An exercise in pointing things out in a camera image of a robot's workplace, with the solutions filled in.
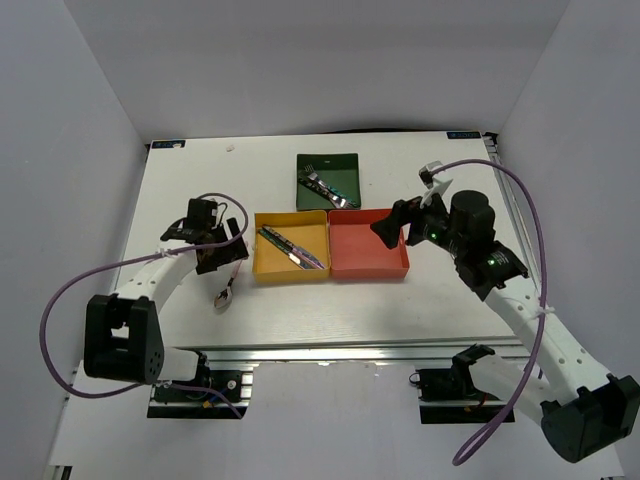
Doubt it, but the black handled fork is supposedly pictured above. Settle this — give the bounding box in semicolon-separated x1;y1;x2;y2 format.
297;175;351;209

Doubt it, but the pink handled spoon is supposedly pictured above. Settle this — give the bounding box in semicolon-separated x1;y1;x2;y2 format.
213;260;245;313

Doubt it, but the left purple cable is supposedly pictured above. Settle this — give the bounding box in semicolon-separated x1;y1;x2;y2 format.
39;192;251;419

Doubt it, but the green handled fork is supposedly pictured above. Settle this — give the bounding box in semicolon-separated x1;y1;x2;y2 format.
323;180;360;209

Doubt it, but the pink handled knife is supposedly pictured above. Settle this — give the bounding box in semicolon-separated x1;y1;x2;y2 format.
264;226;326;269

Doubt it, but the green handled knife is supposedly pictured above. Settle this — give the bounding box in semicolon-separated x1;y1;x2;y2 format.
258;225;314;270

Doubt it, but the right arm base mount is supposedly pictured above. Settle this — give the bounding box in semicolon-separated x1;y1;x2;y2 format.
409;345;505;425

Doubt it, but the yellow container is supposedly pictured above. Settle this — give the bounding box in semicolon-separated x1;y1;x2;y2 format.
252;210;331;284

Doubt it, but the blue corner label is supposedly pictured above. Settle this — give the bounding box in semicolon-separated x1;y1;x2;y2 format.
446;131;482;140
150;139;186;149

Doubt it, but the pink handled fork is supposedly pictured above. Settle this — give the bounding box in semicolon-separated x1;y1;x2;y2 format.
297;164;331;199

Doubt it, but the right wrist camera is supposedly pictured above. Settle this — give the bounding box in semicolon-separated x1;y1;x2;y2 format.
419;161;453;208

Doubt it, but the right blue corner label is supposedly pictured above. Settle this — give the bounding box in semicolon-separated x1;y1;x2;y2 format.
446;131;482;140

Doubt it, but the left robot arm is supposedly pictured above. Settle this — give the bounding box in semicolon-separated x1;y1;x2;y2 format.
83;194;248;399

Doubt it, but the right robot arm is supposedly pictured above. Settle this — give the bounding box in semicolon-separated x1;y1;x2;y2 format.
371;190;639;463

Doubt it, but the left blue corner label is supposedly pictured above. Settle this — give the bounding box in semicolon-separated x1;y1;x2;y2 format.
150;139;186;149

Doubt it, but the red container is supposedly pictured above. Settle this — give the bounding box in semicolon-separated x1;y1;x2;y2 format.
328;209;410;281

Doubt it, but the green container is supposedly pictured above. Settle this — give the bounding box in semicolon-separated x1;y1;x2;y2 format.
296;153;362;211

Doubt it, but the black handled knife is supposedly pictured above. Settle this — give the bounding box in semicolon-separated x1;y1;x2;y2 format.
258;225;326;270

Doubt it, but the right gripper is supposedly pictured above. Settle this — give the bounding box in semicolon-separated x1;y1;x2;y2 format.
370;185;467;257

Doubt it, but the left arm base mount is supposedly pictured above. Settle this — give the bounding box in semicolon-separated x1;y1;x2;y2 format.
147;352;253;420

